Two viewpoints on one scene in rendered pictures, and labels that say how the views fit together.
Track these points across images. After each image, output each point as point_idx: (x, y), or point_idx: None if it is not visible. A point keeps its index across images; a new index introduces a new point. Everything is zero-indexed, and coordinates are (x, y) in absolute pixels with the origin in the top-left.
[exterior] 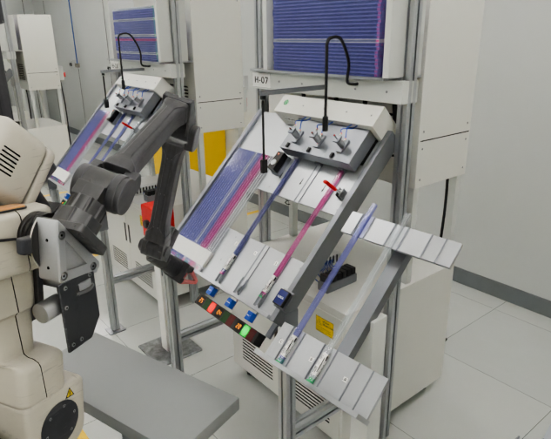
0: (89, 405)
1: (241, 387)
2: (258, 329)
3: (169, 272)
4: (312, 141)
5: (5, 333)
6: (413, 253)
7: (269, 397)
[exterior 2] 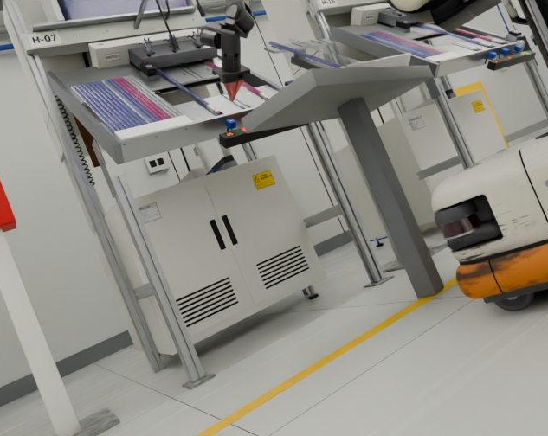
0: (377, 67)
1: (211, 356)
2: (196, 259)
3: (240, 60)
4: (168, 49)
5: None
6: (317, 44)
7: (240, 338)
